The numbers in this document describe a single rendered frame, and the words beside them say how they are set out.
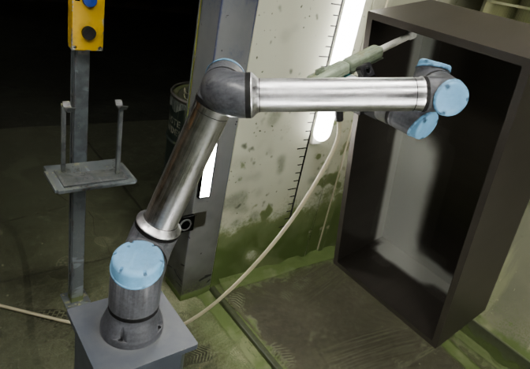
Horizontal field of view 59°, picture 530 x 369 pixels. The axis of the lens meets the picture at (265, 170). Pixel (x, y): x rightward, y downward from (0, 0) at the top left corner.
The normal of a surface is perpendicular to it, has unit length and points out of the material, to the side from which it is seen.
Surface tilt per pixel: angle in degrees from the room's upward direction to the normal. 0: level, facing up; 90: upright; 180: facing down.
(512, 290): 57
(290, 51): 90
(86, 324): 0
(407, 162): 102
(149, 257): 5
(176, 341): 0
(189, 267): 90
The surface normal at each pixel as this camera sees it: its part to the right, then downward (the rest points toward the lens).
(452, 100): 0.09, 0.42
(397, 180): -0.81, 0.30
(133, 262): 0.18, -0.85
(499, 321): -0.57, -0.39
